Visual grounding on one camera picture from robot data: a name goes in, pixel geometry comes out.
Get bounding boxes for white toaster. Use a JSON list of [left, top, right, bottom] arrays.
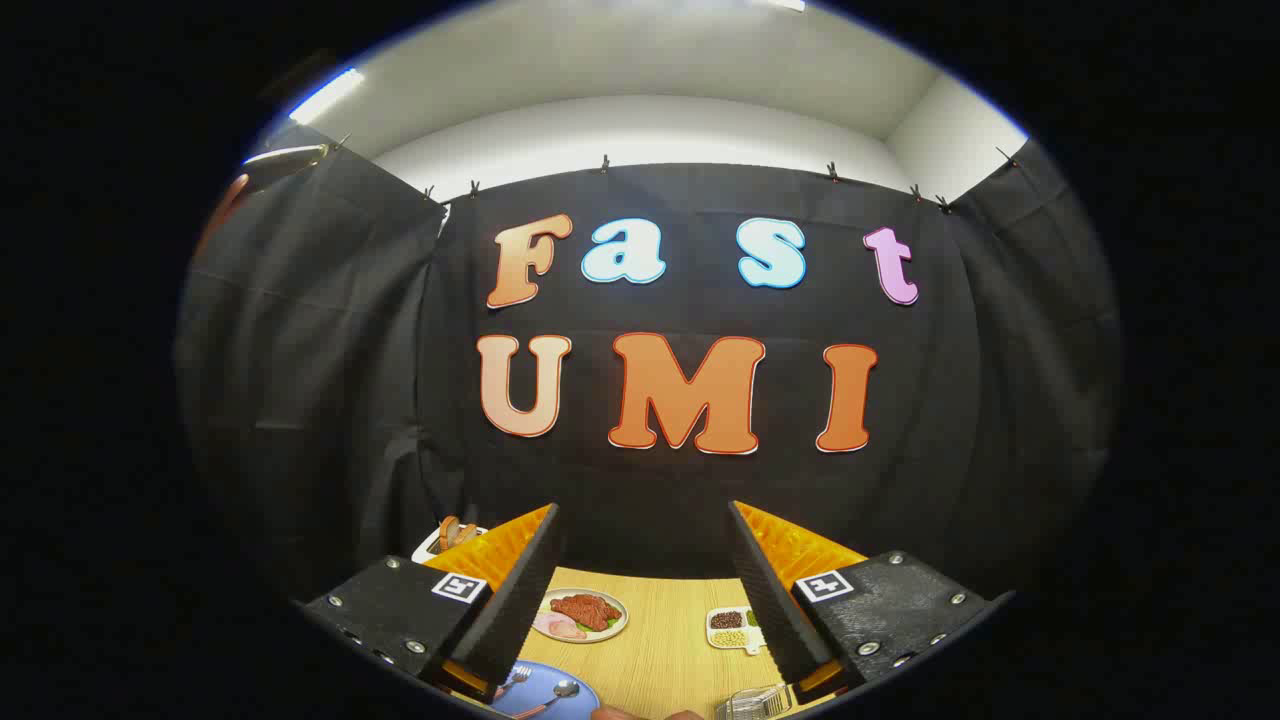
[[412, 524, 488, 564]]

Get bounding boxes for white round dinner plate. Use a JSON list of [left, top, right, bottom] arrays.
[[533, 588, 629, 644]]

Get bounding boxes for brown steak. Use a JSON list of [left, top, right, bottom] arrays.
[[551, 593, 622, 632]]

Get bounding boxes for spoon with red checkered handle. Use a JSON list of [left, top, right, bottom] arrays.
[[515, 680, 581, 720]]

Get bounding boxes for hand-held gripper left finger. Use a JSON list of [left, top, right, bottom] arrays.
[[296, 503, 561, 704]]

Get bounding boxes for metal wire cutlery holder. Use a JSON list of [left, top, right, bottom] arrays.
[[715, 683, 793, 720]]

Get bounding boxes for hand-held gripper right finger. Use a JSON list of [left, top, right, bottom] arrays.
[[727, 500, 1016, 706]]

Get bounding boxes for white divided dish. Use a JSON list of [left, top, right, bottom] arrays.
[[706, 606, 769, 656]]

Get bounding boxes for blue round plate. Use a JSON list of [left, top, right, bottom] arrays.
[[490, 660, 601, 720]]

